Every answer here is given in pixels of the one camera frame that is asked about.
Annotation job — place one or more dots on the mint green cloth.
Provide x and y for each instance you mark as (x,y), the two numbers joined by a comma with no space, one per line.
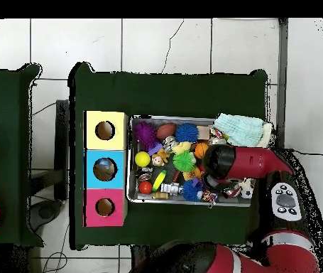
(240,129)

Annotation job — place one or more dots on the cream knitted cloth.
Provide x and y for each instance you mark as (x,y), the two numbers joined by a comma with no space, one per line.
(267,135)

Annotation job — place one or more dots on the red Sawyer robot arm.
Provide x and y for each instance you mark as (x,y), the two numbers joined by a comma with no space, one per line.
(249,162)

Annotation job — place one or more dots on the wooden box with three holes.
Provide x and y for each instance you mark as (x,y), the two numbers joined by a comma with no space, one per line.
(115,142)

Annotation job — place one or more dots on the yellow ball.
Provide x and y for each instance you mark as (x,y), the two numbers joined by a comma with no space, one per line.
(142,159)

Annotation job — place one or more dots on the yellow plush duck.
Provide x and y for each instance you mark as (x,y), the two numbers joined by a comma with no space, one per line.
(181,148)

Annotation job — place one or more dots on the brown toy football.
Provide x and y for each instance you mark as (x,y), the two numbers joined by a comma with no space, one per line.
(166,130)

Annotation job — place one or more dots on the purple spiky ball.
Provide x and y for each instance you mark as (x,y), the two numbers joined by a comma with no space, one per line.
(145,135)

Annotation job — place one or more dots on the green rubber koosh ball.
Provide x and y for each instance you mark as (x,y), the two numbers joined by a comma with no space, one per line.
(184,161)

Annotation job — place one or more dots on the blue rubber koosh ball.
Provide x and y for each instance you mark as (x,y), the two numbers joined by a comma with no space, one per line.
(186,132)
(191,191)

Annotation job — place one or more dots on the red ball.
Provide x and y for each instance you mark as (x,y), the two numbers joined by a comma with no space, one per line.
(145,187)

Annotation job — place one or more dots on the orange toy basketball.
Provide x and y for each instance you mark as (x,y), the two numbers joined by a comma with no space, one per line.
(201,150)

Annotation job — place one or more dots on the dark green table cloth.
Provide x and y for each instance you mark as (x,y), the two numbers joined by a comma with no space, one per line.
(5,99)
(164,93)

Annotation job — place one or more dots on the small soccer ball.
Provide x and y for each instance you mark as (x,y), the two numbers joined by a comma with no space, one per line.
(246,193)

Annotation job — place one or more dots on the black stand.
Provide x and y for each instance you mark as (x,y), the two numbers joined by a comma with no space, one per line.
(61,136)

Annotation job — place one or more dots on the dark grey rounded base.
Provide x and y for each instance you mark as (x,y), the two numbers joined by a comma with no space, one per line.
(46,212)

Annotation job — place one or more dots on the grey metal bar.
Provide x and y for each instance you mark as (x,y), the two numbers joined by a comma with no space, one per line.
(281,85)

